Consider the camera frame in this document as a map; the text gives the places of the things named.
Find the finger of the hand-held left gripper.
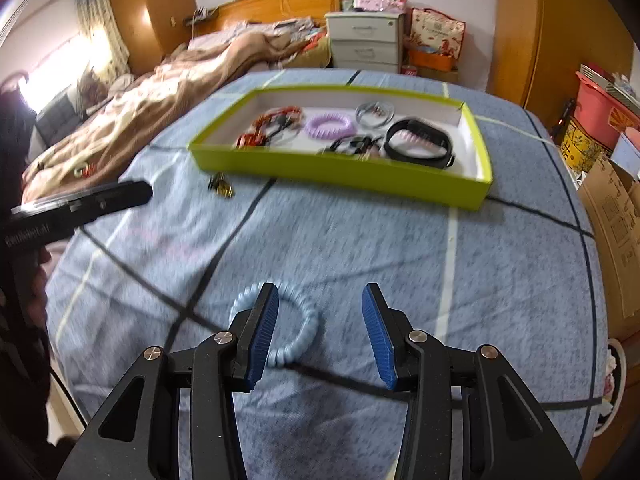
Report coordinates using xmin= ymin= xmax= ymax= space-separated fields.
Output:
xmin=64 ymin=180 xmax=154 ymax=223

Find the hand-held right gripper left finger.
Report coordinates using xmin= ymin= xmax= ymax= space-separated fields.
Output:
xmin=57 ymin=282 xmax=280 ymax=480

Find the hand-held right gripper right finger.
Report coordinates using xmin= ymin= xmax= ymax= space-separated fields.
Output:
xmin=361 ymin=282 xmax=583 ymax=480

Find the light blue spiral hair tie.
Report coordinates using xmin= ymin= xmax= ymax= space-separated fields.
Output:
xmin=229 ymin=281 xmax=319 ymax=368

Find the small gold brown charm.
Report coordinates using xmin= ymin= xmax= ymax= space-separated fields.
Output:
xmin=207 ymin=172 xmax=236 ymax=200

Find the green cardboard tray box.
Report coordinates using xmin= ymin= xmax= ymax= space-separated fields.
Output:
xmin=187 ymin=86 xmax=493 ymax=209

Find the black smart band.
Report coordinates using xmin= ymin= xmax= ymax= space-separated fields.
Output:
xmin=384 ymin=117 xmax=456 ymax=168

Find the black cord beaded bracelet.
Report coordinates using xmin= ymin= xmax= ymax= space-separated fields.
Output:
xmin=315 ymin=134 xmax=386 ymax=158

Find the purple spiral hair tie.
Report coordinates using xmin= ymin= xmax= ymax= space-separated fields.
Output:
xmin=305 ymin=114 xmax=353 ymax=140

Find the clear spiral hair tie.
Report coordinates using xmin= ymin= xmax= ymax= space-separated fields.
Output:
xmin=356 ymin=101 xmax=396 ymax=128

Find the person's left forearm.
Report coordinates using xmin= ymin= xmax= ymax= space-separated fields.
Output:
xmin=0 ymin=282 xmax=56 ymax=480

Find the person's left hand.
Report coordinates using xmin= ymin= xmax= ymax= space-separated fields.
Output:
xmin=27 ymin=247 xmax=53 ymax=333

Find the blue checked bed sheet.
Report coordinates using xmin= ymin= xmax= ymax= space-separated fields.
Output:
xmin=47 ymin=70 xmax=608 ymax=480

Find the brown fleece blanket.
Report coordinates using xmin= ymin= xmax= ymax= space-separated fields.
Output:
xmin=22 ymin=30 xmax=321 ymax=201

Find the floral curtain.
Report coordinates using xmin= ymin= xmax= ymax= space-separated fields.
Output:
xmin=74 ymin=0 xmax=131 ymax=78

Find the small wooden wardrobe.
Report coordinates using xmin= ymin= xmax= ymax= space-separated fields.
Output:
xmin=102 ymin=0 xmax=196 ymax=73

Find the round white-rimmed basin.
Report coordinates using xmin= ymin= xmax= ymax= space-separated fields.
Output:
xmin=602 ymin=340 xmax=627 ymax=431

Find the wooden bed headboard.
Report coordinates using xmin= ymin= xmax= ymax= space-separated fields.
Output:
xmin=192 ymin=0 xmax=341 ymax=38

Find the large cardboard box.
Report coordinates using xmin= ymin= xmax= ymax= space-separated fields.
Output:
xmin=577 ymin=152 xmax=640 ymax=341

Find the yellow floral box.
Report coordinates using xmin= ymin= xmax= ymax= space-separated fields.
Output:
xmin=560 ymin=120 xmax=613 ymax=171

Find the orange box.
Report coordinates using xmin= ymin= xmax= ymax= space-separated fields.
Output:
xmin=407 ymin=49 xmax=456 ymax=72

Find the red black stick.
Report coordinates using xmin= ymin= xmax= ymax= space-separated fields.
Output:
xmin=552 ymin=100 xmax=573 ymax=141

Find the white drawer nightstand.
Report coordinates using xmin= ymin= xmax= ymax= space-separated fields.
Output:
xmin=325 ymin=10 xmax=405 ymax=73

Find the light blue box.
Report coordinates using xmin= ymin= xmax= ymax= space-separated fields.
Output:
xmin=612 ymin=130 xmax=640 ymax=176

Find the red patterned gift bag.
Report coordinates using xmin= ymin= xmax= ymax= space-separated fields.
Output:
xmin=410 ymin=7 xmax=466 ymax=61

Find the pink plastic bin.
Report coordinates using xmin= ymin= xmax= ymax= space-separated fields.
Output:
xmin=575 ymin=71 xmax=640 ymax=143

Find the pink clutter on nightstand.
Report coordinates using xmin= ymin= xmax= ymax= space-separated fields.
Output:
xmin=350 ymin=0 xmax=408 ymax=13

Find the large wooden wardrobe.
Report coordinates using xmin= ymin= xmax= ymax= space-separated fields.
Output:
xmin=492 ymin=0 xmax=640 ymax=111

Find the red amber bracelet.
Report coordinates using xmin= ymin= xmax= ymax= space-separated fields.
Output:
xmin=235 ymin=106 xmax=306 ymax=148

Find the pink spiral hair tie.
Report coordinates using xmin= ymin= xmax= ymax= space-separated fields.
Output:
xmin=397 ymin=129 xmax=446 ymax=153

